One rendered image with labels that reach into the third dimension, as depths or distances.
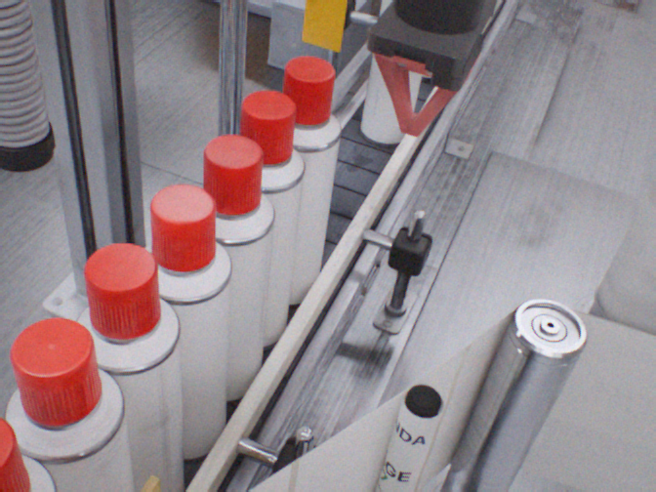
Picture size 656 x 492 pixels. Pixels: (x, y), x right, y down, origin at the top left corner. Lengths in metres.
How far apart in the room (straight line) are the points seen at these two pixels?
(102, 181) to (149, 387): 0.22
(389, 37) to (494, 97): 0.53
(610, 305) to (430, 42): 0.25
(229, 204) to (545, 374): 0.19
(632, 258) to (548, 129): 0.42
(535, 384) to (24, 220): 0.53
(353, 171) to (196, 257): 0.39
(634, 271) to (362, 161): 0.30
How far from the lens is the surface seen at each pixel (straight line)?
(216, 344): 0.45
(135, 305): 0.36
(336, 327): 0.62
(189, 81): 0.97
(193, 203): 0.40
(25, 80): 0.41
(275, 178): 0.48
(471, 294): 0.67
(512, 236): 0.74
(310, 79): 0.50
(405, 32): 0.52
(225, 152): 0.43
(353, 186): 0.75
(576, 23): 1.28
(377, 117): 0.79
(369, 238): 0.65
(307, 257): 0.59
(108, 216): 0.60
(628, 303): 0.62
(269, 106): 0.47
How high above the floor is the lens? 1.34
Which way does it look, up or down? 43 degrees down
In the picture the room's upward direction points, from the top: 9 degrees clockwise
